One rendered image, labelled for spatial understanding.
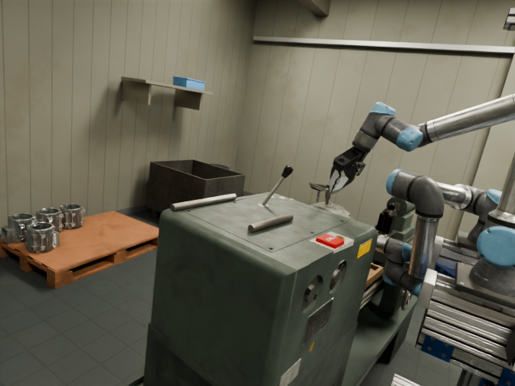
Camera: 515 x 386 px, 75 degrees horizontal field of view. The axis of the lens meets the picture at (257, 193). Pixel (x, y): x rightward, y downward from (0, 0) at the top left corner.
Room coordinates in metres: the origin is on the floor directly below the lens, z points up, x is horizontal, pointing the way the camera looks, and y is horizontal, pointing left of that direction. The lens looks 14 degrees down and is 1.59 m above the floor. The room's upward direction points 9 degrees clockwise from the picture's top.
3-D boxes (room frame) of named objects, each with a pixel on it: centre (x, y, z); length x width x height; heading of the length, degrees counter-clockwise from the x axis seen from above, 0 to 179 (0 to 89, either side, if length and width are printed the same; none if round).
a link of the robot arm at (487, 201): (1.44, -1.03, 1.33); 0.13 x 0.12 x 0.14; 26
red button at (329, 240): (0.89, -0.22, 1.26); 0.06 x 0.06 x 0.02; 53
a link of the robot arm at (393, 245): (1.40, -0.65, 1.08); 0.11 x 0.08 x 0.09; 52
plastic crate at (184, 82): (4.47, 1.07, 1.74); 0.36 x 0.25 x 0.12; 151
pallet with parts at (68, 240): (3.04, 1.54, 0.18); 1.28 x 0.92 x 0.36; 151
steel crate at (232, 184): (4.28, 0.80, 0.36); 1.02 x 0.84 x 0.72; 61
